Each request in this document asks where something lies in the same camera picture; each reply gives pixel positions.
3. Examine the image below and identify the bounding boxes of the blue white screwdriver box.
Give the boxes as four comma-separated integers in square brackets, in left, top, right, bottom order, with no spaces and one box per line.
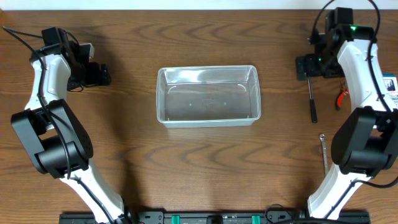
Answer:
[383,73,398,104]

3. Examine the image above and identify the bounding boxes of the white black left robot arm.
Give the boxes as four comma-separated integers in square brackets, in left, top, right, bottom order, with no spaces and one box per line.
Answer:
[11,41,136,223]

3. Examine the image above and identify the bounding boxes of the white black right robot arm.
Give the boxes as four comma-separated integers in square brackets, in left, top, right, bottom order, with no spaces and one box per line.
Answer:
[296,23,397,220]

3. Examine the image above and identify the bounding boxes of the red handled pliers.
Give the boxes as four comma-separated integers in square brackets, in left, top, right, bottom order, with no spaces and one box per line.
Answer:
[335,82,349,111]

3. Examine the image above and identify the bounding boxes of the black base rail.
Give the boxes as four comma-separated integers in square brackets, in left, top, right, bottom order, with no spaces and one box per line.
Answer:
[58,210,371,224]

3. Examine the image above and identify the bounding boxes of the clear plastic container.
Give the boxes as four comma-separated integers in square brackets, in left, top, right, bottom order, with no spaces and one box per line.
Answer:
[156,65,261,128]

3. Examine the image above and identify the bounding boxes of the silver combination wrench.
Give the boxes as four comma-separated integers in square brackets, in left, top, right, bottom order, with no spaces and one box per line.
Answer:
[319,134,329,175]

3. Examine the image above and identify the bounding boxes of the small steel claw hammer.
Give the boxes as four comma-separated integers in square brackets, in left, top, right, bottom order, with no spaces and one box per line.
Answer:
[308,78,318,123]

